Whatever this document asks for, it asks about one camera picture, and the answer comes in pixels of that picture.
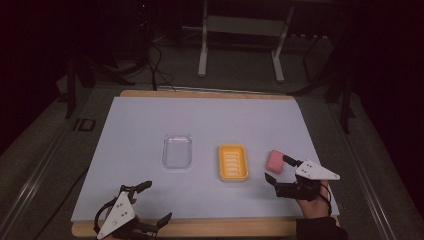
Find clear plastic lid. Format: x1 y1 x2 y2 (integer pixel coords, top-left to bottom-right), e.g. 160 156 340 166
161 133 194 170

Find black stand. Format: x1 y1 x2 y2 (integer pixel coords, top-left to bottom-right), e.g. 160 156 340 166
324 71 357 135

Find metal floor rail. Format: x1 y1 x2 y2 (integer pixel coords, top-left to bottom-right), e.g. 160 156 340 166
329 99 398 240
0 126 73 240

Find yellow soap dish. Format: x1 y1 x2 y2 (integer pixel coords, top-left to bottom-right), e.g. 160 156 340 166
217 143 250 183

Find white metal stand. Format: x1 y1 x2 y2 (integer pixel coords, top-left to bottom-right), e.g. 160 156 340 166
197 0 296 84

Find pink soap bar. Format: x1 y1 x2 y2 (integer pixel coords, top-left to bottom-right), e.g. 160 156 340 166
264 149 285 175

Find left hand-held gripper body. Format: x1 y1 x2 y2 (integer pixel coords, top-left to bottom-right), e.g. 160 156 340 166
94 185 159 240

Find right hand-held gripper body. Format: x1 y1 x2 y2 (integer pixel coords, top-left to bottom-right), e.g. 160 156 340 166
273 159 342 202

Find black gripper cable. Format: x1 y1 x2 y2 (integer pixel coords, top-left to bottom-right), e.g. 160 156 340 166
93 198 117 235
319 183 333 216

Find person's right hand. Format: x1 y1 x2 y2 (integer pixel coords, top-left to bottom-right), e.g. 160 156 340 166
297 180 332 220

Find black floor cables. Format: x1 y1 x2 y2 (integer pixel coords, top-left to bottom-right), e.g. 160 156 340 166
139 19 177 92

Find white table mat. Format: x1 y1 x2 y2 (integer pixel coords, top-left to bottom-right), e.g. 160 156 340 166
70 96 341 223

